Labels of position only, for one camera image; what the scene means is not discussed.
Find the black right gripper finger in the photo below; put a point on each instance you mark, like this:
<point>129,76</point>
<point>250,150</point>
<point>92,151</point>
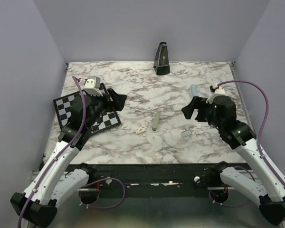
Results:
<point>201,116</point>
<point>189,109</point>

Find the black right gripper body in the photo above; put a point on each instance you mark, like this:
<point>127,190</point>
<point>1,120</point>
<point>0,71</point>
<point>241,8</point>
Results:
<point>208,108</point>

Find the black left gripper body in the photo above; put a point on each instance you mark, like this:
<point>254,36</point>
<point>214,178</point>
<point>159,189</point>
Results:
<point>100,104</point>

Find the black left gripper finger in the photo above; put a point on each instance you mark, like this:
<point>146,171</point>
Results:
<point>113,96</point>
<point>118,101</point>

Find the light blue stapler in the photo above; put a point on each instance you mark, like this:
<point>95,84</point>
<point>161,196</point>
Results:
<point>193,90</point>

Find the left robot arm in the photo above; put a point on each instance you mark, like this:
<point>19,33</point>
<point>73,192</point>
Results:
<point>38,203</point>

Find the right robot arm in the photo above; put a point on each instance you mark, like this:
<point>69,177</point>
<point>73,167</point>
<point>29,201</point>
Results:
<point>269,194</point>

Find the black white chessboard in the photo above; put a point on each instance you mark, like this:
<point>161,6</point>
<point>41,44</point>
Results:
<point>69,110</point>

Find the small grey staple tray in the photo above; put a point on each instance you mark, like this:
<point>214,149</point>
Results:
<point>186,133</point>

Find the white staple box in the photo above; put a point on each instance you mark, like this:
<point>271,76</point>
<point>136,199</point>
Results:
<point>140,130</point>

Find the black metronome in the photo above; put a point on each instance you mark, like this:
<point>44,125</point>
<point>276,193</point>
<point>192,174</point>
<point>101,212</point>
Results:
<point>161,63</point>

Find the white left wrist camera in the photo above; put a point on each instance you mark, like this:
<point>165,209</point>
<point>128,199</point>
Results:
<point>92,86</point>

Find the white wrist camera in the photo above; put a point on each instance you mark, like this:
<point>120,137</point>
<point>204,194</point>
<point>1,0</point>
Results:
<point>215,92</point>
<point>92,86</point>

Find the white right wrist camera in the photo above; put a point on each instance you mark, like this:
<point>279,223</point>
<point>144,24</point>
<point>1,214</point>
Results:
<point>215,92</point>

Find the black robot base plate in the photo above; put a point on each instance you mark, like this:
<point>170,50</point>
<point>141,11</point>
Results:
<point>152,180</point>

